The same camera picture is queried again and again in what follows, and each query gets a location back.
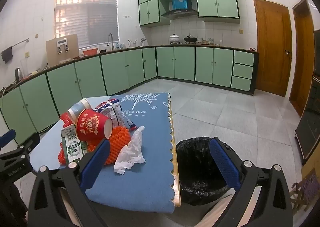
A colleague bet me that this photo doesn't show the green white milk carton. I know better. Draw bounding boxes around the green white milk carton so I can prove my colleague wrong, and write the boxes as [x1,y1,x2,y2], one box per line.
[61,124,84,164]

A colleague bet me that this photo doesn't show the red plastic bag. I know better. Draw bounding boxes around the red plastic bag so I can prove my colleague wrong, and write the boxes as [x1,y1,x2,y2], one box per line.
[57,113,73,165]

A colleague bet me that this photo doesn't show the blue white paper cup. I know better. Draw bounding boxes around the blue white paper cup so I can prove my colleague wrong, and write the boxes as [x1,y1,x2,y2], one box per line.
[67,98,92,124]

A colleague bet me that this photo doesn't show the red paper cup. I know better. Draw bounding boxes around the red paper cup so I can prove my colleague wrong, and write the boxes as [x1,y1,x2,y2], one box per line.
[76,109,113,141]

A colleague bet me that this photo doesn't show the white tissue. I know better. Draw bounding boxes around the white tissue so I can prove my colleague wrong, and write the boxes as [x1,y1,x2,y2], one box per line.
[113,126,145,175]

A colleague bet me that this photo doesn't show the orange foam fruit net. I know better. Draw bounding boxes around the orange foam fruit net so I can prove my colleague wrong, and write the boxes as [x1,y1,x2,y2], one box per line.
[85,126,131,165]

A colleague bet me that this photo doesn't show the blue white snack bag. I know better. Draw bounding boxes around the blue white snack bag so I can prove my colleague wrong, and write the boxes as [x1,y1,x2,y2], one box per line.
[93,98,137,131]

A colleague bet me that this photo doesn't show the green lower kitchen cabinets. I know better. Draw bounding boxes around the green lower kitchen cabinets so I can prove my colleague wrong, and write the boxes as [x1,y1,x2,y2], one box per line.
[1,45,259,145]

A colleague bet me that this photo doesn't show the black bagged trash bin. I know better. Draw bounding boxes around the black bagged trash bin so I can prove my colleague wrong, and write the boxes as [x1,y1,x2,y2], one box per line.
[176,137,230,206]

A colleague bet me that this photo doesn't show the small wooden stool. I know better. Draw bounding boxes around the small wooden stool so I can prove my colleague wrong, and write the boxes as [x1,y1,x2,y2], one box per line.
[290,168,319,215]

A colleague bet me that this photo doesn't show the dark glass cabinet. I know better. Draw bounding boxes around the dark glass cabinet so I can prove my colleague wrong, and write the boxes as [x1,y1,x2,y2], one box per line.
[295,29,320,165]

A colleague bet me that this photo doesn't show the steel electric kettle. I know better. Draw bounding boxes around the steel electric kettle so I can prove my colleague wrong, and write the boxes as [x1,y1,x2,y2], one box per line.
[15,67,23,83]

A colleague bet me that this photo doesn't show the blue table mat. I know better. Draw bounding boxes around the blue table mat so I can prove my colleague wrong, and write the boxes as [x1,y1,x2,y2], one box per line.
[30,92,176,214]

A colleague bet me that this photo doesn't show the wooden table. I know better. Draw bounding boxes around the wooden table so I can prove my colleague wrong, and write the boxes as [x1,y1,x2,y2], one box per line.
[168,93,182,207]

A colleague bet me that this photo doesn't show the cardboard box on counter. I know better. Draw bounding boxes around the cardboard box on counter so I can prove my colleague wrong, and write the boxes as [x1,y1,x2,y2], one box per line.
[46,34,79,67]

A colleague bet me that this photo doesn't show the red basin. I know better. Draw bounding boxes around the red basin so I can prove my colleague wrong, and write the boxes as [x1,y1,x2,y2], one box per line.
[82,48,98,56]

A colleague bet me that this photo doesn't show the chrome sink faucet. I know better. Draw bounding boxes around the chrome sink faucet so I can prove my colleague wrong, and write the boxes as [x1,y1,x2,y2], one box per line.
[107,33,114,51]

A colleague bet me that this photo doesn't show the window with blinds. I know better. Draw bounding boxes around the window with blinds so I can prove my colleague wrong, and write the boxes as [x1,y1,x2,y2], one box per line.
[54,0,119,48]

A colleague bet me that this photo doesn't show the black wok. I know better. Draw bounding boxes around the black wok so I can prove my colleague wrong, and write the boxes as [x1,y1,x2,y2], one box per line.
[183,34,197,45]

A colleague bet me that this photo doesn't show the white cooking pot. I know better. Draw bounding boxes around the white cooking pot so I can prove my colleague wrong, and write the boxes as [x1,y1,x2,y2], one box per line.
[169,33,180,45]

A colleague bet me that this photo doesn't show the black range hood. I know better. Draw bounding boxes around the black range hood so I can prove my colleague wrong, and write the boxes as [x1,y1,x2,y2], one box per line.
[161,0,198,20]

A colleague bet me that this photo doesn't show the blue box on hood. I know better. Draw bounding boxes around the blue box on hood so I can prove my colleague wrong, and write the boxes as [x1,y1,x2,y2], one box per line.
[172,0,189,10]

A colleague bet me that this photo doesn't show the dark towel on rail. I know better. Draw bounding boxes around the dark towel on rail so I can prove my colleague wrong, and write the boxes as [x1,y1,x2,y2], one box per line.
[2,46,13,64]

